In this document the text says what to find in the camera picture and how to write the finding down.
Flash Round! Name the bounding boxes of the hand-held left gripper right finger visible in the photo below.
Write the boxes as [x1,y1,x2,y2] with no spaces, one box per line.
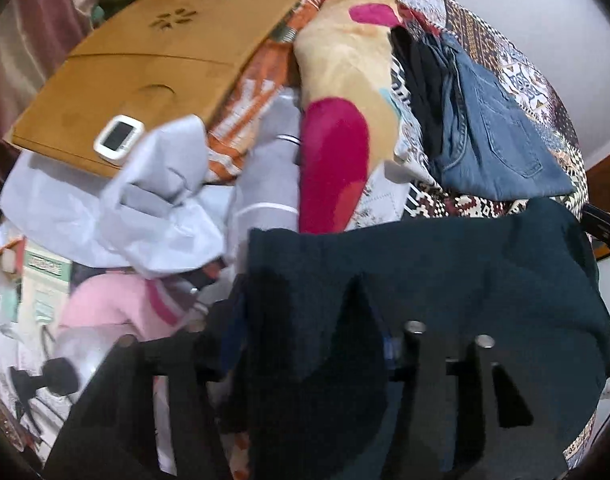
[382,320,572,480]

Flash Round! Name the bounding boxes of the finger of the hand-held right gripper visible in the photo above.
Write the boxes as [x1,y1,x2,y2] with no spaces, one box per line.
[580,203,610,265]

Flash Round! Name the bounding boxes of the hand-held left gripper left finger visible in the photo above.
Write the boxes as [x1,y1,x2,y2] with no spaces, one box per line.
[44,305,246,480]

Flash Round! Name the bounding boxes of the dark teal pants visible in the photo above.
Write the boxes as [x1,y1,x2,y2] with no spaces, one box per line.
[220,197,610,480]

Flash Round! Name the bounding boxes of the brown wooden door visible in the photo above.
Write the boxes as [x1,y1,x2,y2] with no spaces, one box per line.
[584,147,610,267]

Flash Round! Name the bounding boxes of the black dumbbell-shaped object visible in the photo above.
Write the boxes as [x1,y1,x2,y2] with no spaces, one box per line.
[9,357,82,403]

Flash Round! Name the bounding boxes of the pink garment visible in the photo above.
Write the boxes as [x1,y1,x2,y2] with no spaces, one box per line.
[59,272,198,346]

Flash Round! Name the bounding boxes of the white printed cloth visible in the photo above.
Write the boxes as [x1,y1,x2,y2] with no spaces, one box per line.
[0,220,93,466]

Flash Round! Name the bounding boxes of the blue denim jeans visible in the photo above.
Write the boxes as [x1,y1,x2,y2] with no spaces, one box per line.
[427,32,576,200]

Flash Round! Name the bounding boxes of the printed cardboard box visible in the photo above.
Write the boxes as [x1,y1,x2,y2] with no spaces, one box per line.
[17,247,74,333]

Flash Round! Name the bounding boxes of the light lavender garment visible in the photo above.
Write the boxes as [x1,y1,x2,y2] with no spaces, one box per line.
[0,115,238,281]

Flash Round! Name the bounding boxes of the black garment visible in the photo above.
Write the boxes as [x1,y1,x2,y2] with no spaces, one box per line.
[389,25,448,168]

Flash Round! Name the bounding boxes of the patchwork patterned quilt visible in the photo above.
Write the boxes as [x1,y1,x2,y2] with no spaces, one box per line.
[235,0,603,471]

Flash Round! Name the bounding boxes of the grey garment with white stripes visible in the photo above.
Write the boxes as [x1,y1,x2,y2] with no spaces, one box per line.
[229,87,308,266]

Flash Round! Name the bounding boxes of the small white electronic device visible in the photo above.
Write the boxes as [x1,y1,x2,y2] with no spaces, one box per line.
[93,115,146,163]

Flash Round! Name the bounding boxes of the beige blanket with pink patches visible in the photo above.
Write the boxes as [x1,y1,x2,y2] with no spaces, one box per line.
[292,0,413,236]

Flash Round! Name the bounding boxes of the orange patterned cloth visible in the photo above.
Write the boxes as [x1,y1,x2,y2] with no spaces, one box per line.
[205,0,336,186]

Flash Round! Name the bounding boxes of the wooden lap board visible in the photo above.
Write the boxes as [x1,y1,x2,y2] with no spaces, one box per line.
[10,0,306,178]

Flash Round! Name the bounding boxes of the pink curtain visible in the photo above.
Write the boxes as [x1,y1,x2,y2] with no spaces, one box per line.
[0,0,102,173]

